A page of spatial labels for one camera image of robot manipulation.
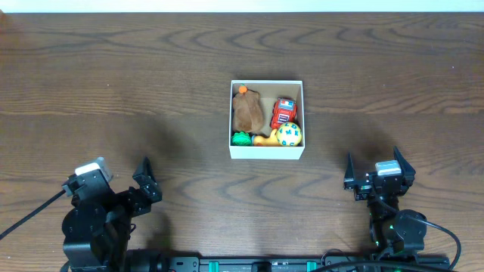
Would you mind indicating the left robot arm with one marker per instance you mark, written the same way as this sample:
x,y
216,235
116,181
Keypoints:
x,y
98,228

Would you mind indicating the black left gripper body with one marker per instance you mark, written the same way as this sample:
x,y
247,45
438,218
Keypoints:
x,y
126,194

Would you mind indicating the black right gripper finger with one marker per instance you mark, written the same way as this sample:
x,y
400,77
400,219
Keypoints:
x,y
349,180
408,172

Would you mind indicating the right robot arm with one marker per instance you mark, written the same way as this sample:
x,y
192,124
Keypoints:
x,y
397,233

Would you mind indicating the brown plush toy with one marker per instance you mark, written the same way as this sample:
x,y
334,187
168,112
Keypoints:
x,y
248,115

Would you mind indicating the green round wheel toy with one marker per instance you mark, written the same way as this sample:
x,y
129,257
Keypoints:
x,y
241,138

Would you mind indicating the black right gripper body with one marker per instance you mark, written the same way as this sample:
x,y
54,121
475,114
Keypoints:
x,y
363,190

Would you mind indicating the white cardboard box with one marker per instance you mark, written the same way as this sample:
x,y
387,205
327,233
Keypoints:
x,y
270,91

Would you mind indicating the orange rubber duck toy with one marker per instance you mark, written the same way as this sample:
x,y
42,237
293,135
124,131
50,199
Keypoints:
x,y
270,141

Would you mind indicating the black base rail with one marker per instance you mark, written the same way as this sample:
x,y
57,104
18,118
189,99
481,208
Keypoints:
x,y
155,260

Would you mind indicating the yellow letter ball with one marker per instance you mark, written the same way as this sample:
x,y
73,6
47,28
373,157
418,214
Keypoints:
x,y
289,134

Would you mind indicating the red toy fire truck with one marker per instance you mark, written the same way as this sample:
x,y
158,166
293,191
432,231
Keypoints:
x,y
284,110

